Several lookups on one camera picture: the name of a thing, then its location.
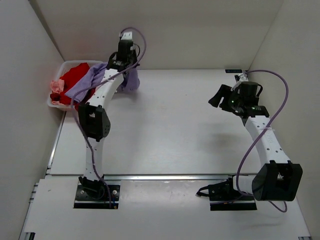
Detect purple t-shirt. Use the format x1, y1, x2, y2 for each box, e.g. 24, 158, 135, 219
64, 62, 140, 98

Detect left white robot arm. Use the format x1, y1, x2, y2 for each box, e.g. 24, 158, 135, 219
78, 28, 144, 202

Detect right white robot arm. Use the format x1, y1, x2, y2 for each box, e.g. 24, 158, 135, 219
208, 73, 303, 202

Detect white plastic basket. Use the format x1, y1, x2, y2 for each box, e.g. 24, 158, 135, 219
47, 60, 102, 111

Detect pink t-shirt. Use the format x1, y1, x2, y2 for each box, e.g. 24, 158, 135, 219
50, 79, 65, 105

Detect dark red t-shirt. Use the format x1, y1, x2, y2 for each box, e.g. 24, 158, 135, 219
49, 92, 60, 102

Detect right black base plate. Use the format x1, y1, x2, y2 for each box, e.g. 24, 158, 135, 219
195, 181, 257, 212

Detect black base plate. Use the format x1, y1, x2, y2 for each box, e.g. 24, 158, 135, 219
73, 183, 121, 210
195, 181, 257, 212

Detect aluminium rail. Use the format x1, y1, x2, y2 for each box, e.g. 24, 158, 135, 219
44, 161, 231, 182

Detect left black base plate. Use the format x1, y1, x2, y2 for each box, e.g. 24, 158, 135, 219
73, 183, 121, 210

